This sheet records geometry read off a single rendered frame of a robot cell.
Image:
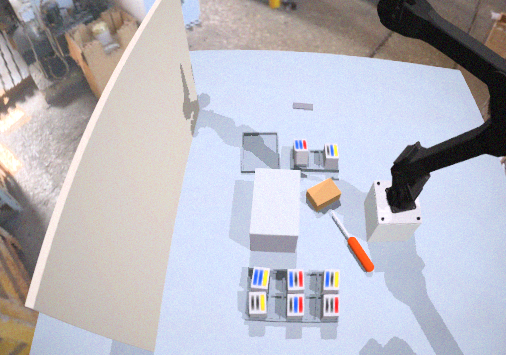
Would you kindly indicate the orange-handled screwdriver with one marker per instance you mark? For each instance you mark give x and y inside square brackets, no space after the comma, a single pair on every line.
[357,249]

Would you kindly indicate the orange rectangular block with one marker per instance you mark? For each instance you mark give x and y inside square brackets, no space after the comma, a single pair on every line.
[323,194]

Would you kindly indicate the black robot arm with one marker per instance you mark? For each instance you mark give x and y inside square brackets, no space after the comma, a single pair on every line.
[411,170]

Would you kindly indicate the beige flat panel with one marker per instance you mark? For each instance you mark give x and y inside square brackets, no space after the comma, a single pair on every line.
[104,259]

